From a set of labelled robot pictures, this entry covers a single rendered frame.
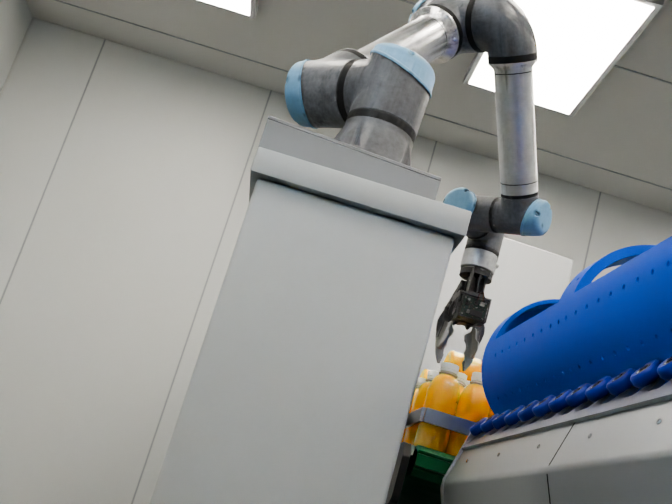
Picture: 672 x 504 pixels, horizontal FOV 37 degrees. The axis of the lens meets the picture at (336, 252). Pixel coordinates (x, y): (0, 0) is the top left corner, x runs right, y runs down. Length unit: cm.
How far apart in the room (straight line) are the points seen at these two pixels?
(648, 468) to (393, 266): 46
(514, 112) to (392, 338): 74
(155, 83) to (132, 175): 66
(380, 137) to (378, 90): 9
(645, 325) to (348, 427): 41
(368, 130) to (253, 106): 512
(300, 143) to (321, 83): 23
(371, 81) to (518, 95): 45
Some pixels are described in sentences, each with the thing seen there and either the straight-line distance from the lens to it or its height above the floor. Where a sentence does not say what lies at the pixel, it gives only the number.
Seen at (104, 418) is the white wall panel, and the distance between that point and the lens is 617.
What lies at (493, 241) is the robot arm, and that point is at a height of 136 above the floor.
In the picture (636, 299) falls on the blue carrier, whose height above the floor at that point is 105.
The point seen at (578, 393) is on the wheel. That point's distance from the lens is 150.
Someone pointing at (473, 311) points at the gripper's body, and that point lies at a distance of 210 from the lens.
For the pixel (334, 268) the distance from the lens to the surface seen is 139.
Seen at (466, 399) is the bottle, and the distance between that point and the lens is 211.
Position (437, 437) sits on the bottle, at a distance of 208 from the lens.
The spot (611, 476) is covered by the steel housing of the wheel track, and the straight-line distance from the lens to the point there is 125.
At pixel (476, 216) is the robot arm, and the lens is 207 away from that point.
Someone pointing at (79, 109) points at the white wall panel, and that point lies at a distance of 671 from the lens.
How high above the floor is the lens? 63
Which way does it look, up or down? 17 degrees up
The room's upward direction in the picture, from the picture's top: 17 degrees clockwise
